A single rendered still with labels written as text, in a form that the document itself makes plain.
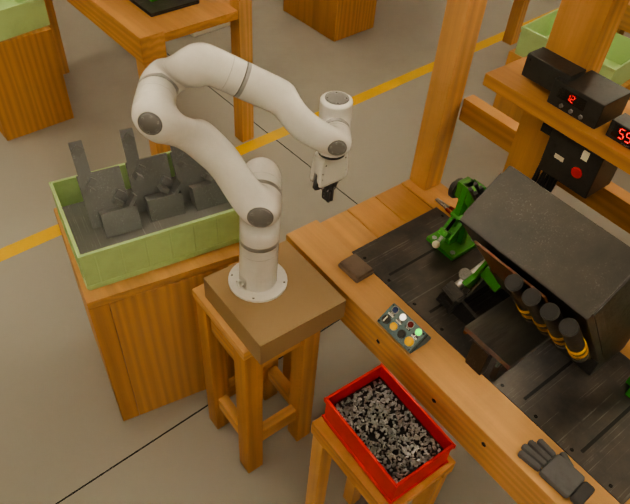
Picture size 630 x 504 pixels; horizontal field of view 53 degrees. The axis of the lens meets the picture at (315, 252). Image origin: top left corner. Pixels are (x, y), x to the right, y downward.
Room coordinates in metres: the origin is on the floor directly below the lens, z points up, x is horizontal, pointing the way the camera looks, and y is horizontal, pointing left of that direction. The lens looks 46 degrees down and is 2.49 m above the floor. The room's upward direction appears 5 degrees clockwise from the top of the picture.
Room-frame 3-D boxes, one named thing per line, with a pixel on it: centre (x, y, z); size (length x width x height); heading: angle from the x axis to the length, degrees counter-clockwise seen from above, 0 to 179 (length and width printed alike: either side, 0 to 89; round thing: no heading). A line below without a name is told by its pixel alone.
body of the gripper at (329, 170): (1.39, -0.02, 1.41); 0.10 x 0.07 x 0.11; 131
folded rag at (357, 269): (1.47, -0.14, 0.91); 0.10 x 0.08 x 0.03; 42
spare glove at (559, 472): (0.80, -0.69, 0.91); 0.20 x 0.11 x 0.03; 44
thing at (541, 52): (1.64, -0.62, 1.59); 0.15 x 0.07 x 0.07; 41
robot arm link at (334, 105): (1.38, -0.02, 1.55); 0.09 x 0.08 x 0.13; 6
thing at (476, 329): (1.15, -0.62, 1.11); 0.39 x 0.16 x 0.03; 131
